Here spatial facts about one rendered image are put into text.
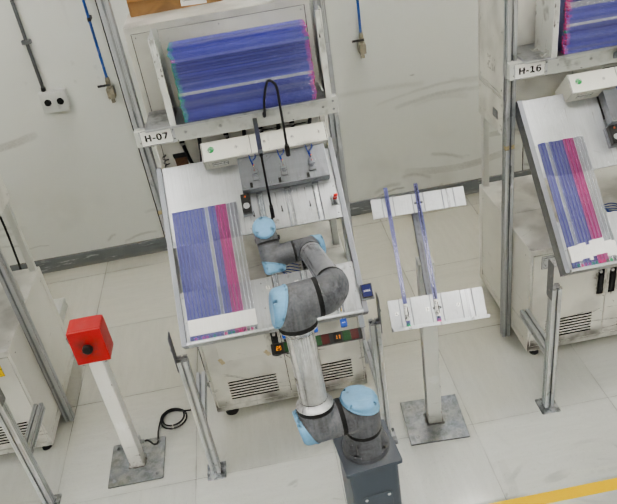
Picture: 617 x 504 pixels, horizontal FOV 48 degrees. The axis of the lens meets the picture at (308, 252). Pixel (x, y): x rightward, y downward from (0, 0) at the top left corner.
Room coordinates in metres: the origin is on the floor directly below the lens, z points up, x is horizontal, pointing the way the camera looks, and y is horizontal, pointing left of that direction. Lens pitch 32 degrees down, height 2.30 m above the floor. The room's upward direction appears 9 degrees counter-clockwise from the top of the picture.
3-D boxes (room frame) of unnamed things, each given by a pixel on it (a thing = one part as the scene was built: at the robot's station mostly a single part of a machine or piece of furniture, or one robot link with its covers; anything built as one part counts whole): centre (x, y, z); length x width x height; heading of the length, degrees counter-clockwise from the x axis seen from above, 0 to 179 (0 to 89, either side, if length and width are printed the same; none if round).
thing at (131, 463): (2.16, 0.89, 0.39); 0.24 x 0.24 x 0.78; 2
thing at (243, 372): (2.65, 0.19, 0.31); 0.70 x 0.65 x 0.62; 92
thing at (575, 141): (2.53, -1.28, 0.65); 1.01 x 0.73 x 1.29; 2
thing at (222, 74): (2.54, 0.13, 1.52); 0.51 x 0.13 x 0.27; 92
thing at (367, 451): (1.55, -0.08, 0.60); 0.15 x 0.15 x 0.10
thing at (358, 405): (1.55, -0.08, 0.72); 0.13 x 0.12 x 0.14; 99
